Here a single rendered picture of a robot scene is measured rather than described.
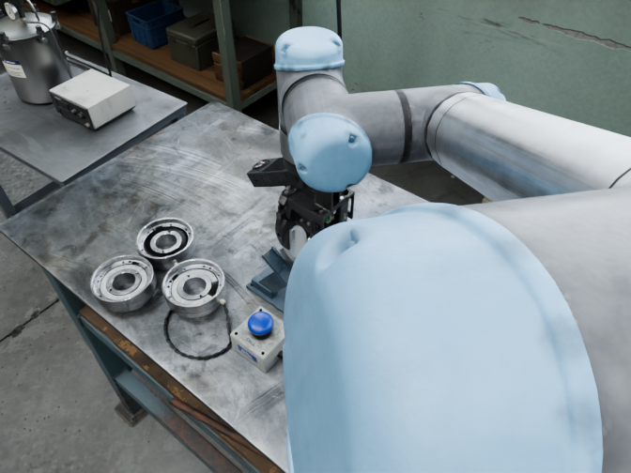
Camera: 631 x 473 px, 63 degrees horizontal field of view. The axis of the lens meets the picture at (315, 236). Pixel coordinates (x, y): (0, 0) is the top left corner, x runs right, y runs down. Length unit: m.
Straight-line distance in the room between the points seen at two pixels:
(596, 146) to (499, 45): 1.88
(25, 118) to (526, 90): 1.75
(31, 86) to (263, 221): 0.96
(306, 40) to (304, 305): 0.45
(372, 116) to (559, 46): 1.66
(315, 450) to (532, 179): 0.23
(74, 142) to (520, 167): 1.37
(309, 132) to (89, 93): 1.20
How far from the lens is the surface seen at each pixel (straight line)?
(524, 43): 2.16
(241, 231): 1.02
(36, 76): 1.75
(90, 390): 1.85
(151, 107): 1.66
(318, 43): 0.57
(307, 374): 0.17
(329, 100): 0.51
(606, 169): 0.31
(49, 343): 2.01
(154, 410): 1.47
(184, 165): 1.20
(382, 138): 0.51
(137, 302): 0.92
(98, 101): 1.58
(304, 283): 0.16
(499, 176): 0.38
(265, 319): 0.79
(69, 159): 1.53
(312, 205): 0.68
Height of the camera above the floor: 1.52
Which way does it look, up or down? 46 degrees down
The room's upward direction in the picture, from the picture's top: straight up
